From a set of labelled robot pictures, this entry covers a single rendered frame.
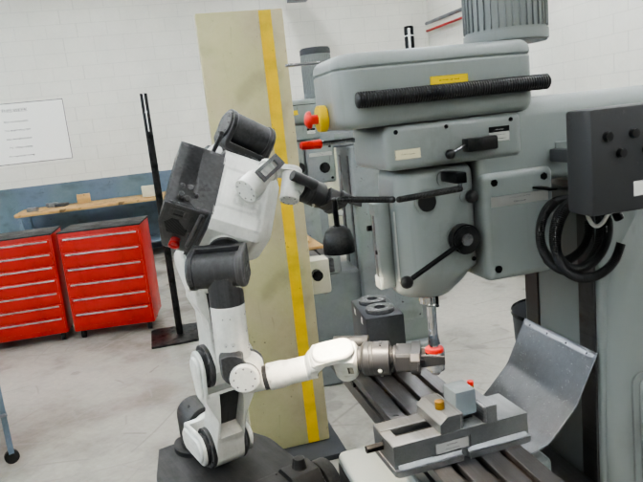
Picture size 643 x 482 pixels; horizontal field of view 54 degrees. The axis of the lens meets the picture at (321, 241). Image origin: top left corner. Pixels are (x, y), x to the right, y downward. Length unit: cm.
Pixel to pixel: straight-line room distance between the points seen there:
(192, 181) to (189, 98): 878
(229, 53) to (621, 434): 233
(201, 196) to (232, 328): 35
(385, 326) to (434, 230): 56
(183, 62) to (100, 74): 124
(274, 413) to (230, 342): 189
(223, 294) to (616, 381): 100
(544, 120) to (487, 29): 25
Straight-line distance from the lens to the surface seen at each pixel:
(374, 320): 195
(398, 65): 141
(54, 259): 618
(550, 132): 160
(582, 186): 137
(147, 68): 1048
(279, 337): 338
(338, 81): 140
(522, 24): 159
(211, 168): 173
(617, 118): 138
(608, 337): 172
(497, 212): 153
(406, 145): 142
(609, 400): 178
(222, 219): 166
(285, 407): 352
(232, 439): 229
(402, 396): 187
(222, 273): 160
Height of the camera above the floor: 176
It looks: 11 degrees down
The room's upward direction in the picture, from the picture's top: 6 degrees counter-clockwise
